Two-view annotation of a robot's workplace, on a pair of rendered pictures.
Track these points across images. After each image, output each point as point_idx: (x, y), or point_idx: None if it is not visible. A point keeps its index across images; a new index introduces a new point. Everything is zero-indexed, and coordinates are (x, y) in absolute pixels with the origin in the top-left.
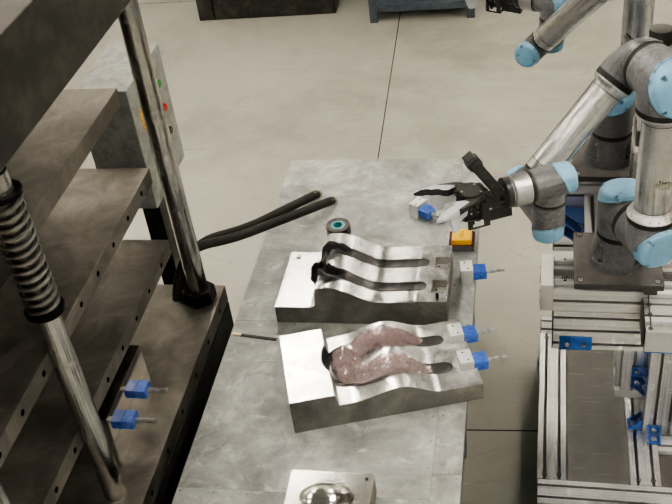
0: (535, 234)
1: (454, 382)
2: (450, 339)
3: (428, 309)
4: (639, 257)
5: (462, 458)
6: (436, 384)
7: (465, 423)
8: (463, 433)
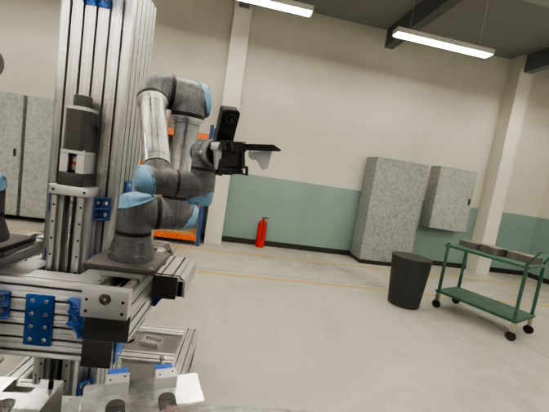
0: (207, 199)
1: (193, 391)
2: (124, 389)
3: (49, 409)
4: (194, 219)
5: (271, 408)
6: (195, 404)
7: (226, 405)
8: (240, 407)
